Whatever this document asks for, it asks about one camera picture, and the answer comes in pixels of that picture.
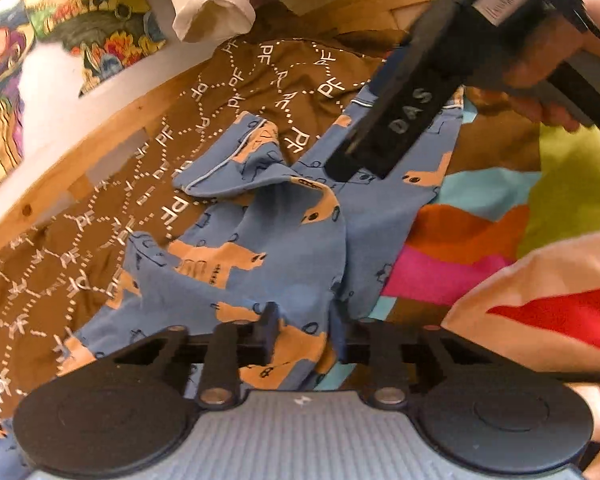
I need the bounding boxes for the colourful floral patterned rug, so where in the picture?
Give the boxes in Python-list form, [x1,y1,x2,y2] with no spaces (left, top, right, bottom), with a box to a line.
[22,0,170,97]

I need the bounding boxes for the wavy yellow purple wall poster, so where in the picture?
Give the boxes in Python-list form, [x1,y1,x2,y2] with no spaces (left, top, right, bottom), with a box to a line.
[0,0,37,201]

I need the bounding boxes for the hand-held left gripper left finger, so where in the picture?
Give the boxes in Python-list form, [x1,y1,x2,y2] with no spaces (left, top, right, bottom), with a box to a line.
[111,302,281,407]

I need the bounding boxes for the person's right hand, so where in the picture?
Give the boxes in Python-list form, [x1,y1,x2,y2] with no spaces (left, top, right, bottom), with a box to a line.
[500,7,586,133]

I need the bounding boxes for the blue printed pants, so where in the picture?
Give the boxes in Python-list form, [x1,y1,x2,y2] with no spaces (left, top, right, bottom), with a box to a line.
[0,92,466,480]

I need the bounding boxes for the peach cloth with red print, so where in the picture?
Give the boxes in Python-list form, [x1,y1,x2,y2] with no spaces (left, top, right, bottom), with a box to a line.
[439,244,600,480]

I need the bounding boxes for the white hanging garment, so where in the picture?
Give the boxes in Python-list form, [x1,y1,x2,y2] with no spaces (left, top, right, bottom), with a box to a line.
[159,0,257,44]

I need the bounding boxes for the wooden bed frame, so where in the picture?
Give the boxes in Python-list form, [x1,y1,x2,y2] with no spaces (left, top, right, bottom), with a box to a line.
[0,0,486,261]

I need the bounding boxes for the colourful patchwork blanket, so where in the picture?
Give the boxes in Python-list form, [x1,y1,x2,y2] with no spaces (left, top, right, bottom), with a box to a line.
[290,85,600,393]

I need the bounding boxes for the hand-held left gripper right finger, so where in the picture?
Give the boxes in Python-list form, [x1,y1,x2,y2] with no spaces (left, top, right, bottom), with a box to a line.
[329,305,487,407]

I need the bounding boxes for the brown patterned blanket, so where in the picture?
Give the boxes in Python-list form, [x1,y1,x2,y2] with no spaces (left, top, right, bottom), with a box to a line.
[0,2,398,423]

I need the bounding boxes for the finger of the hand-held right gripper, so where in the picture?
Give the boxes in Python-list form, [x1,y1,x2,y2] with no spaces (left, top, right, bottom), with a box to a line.
[324,127,412,182]

